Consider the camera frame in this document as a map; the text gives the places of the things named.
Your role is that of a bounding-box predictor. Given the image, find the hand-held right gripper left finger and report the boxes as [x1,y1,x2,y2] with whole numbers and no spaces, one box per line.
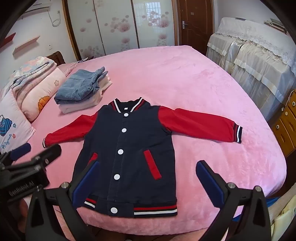
[25,160,100,241]

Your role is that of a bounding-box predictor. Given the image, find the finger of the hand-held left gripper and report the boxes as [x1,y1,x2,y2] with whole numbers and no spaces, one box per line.
[34,144,62,168]
[9,143,32,161]

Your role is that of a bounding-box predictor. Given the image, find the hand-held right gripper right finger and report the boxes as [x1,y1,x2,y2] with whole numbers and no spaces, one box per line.
[196,160,271,241]

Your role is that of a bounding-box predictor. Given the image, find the navy and red varsity jacket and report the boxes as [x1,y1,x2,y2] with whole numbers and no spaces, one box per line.
[42,98,243,218]

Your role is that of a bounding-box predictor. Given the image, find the pink cartoon print pillow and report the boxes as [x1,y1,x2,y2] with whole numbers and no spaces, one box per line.
[0,89,36,154]

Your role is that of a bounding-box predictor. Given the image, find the pink flower print pillow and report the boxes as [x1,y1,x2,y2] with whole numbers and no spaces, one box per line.
[21,68,66,122]

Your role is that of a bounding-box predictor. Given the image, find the folded cream cloth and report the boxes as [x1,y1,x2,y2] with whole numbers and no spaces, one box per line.
[59,76,113,114]

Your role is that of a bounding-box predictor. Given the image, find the folded blue jeans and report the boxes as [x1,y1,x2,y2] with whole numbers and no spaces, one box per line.
[54,66,109,105]

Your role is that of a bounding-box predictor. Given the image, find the cream bag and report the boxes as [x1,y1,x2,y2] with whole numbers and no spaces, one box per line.
[268,190,294,241]

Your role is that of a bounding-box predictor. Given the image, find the folded floral quilt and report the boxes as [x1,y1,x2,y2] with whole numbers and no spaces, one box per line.
[7,56,57,98]

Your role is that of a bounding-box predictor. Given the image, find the wooden drawer cabinet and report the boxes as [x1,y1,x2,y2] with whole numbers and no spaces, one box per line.
[272,89,296,158]

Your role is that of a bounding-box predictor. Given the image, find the wooden headboard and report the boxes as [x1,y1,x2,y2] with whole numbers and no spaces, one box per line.
[45,51,66,65]

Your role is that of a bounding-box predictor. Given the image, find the pink plush bed blanket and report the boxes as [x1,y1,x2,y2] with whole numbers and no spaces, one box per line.
[14,45,288,237]

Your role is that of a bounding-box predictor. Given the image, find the lace covered cabinet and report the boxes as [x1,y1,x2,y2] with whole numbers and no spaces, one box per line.
[206,17,296,121]

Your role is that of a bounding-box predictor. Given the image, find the flower print sliding wardrobe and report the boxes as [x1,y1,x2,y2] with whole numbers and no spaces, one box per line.
[62,0,179,62]

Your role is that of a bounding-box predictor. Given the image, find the white air conditioner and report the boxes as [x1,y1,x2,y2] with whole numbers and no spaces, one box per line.
[22,0,50,13]

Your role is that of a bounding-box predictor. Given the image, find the brown wooden door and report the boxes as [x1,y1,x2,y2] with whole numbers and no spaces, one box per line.
[177,0,214,56]

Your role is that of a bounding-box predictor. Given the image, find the wooden wall shelf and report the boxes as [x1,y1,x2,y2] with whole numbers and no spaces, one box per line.
[13,36,40,57]

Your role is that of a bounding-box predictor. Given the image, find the red wall shelf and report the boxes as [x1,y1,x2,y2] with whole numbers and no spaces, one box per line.
[0,32,16,48]

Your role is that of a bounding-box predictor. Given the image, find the white air conditioner cable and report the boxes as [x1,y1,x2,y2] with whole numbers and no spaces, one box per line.
[50,9,62,27]

